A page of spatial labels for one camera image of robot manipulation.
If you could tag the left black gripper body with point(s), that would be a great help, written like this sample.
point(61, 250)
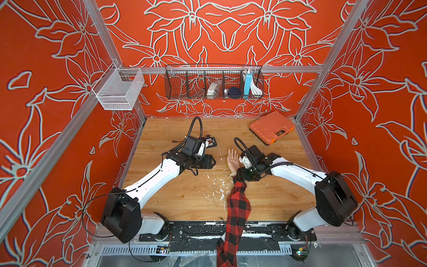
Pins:
point(204, 162)

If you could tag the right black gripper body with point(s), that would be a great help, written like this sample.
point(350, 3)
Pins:
point(251, 173)

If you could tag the red black plaid sleeve arm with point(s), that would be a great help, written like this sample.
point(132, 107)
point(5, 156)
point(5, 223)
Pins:
point(239, 209)

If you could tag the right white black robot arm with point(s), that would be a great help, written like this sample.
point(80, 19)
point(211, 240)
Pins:
point(335, 201)

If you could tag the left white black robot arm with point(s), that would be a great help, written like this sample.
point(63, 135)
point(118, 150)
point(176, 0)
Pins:
point(122, 213)

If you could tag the black charger board with connectors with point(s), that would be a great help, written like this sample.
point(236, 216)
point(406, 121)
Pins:
point(210, 141)

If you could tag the orange plastic tool case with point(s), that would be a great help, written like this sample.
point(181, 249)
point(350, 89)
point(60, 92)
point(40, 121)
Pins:
point(271, 127)

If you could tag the dark blue round object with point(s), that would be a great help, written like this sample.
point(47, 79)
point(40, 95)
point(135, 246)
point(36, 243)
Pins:
point(234, 93)

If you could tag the silver grey pouch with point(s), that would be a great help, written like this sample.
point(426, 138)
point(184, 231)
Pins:
point(214, 90)

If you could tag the light blue box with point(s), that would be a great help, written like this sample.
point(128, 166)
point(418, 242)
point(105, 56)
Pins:
point(247, 85)

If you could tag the clear plastic bin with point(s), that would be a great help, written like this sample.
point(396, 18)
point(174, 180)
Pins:
point(117, 93)

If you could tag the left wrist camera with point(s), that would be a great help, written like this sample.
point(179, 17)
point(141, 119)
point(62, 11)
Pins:
point(198, 154)

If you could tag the black wire basket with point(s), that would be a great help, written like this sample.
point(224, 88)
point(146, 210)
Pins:
point(191, 81)

